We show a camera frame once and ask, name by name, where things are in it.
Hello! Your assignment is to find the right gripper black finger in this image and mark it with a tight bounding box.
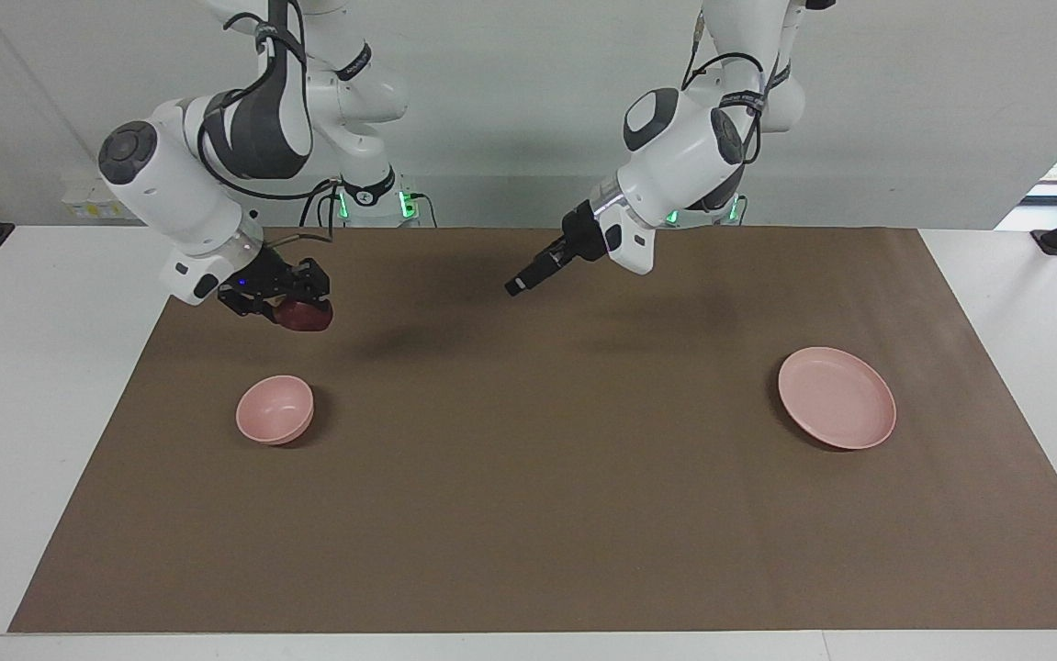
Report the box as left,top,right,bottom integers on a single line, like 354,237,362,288
218,288,277,322
294,260,332,303

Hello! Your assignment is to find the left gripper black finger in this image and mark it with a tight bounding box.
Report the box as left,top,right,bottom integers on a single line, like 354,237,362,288
505,256,567,297

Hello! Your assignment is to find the dark red apple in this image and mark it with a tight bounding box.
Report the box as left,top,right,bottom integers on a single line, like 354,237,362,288
273,296,334,333

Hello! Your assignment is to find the pink bowl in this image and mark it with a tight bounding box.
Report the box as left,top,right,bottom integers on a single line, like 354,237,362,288
235,375,316,446

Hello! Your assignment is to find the pink plate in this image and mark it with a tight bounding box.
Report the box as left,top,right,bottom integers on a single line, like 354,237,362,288
777,346,898,451

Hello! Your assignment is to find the brown table mat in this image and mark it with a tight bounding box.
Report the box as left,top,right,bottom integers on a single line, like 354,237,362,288
7,227,1057,634

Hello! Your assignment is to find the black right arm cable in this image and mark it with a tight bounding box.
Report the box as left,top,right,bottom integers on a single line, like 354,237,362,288
196,0,345,247

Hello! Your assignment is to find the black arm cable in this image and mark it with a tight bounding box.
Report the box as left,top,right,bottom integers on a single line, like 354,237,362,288
682,0,770,166
196,0,345,247

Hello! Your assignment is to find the white wall socket box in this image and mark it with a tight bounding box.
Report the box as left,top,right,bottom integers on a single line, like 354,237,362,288
62,186,141,221

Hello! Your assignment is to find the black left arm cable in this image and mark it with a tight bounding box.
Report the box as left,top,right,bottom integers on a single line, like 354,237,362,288
682,0,770,166

